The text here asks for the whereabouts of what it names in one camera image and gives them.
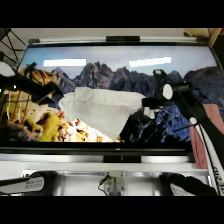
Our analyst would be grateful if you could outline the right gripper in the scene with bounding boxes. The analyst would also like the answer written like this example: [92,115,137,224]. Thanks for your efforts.
[141,96,165,110]

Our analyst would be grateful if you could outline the white T-shirt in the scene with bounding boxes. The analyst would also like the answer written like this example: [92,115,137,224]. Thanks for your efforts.
[58,86,148,141]

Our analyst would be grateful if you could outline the pink garment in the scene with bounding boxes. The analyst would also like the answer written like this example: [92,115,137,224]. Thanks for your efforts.
[188,103,224,170]

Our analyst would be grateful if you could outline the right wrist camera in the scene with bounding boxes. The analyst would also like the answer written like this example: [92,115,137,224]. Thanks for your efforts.
[152,68,169,88]

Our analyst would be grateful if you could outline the silver frame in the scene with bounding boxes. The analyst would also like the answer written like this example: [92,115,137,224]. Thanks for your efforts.
[0,152,214,196]

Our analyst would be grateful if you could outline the black cable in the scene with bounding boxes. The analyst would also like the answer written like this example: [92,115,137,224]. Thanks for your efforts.
[97,175,110,196]

